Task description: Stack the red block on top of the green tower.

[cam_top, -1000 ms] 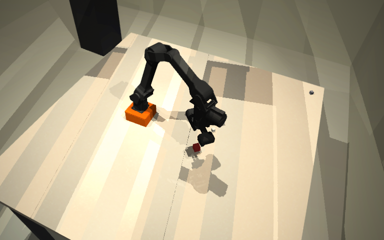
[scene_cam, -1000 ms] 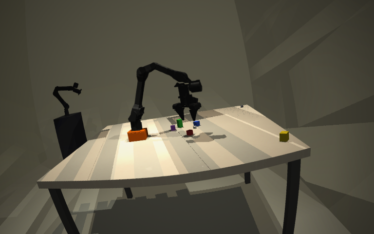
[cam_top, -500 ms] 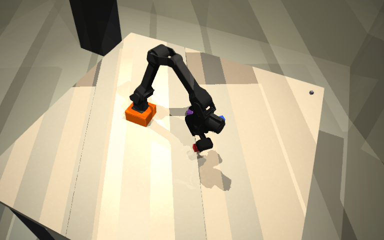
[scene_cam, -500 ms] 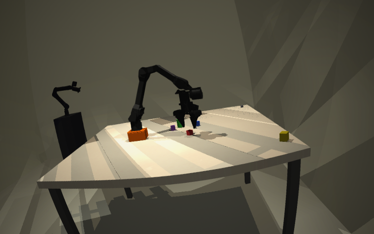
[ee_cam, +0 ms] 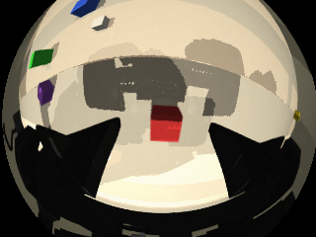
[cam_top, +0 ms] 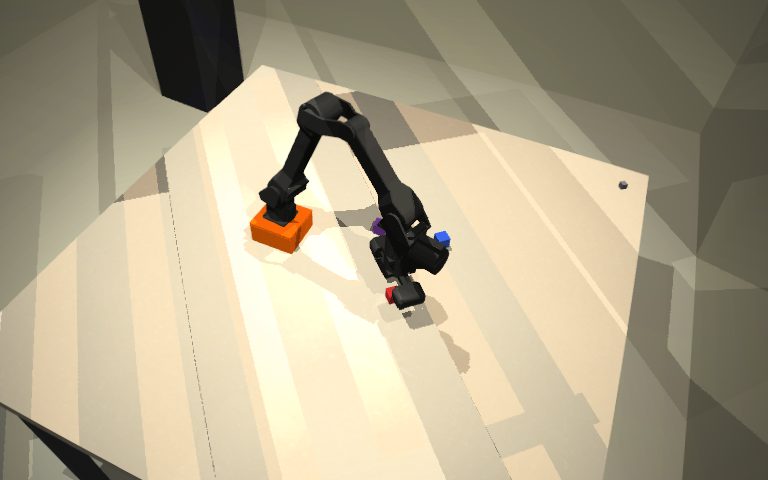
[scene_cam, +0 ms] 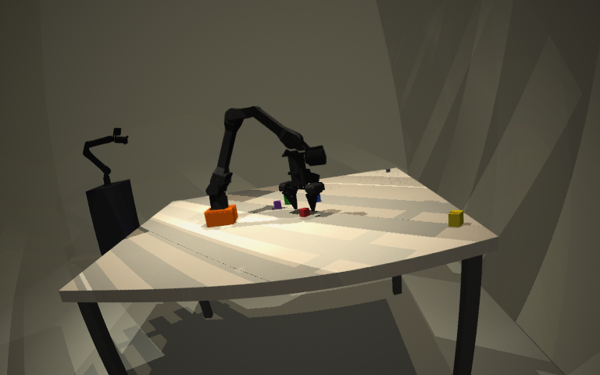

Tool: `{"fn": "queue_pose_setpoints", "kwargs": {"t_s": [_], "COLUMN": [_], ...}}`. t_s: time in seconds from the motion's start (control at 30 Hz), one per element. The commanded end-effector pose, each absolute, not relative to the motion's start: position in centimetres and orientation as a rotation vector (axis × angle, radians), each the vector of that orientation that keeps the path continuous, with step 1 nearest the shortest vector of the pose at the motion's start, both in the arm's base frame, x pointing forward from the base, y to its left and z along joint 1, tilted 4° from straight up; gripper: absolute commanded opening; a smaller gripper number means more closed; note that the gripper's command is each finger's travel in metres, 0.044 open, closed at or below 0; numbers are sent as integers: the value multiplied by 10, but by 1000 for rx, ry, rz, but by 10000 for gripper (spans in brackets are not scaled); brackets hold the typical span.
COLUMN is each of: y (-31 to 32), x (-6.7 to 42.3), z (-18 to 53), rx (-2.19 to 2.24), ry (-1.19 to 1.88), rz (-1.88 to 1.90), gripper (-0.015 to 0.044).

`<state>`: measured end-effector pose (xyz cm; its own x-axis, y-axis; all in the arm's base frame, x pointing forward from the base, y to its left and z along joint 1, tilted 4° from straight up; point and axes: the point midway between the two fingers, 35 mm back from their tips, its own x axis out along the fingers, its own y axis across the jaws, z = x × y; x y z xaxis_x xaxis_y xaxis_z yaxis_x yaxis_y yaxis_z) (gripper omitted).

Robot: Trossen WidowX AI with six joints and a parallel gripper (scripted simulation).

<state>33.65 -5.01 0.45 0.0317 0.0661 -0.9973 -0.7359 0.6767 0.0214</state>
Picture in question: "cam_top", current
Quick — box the purple cube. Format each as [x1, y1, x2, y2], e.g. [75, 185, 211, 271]
[373, 218, 386, 236]

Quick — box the blue block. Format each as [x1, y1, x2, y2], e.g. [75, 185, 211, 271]
[434, 231, 451, 248]

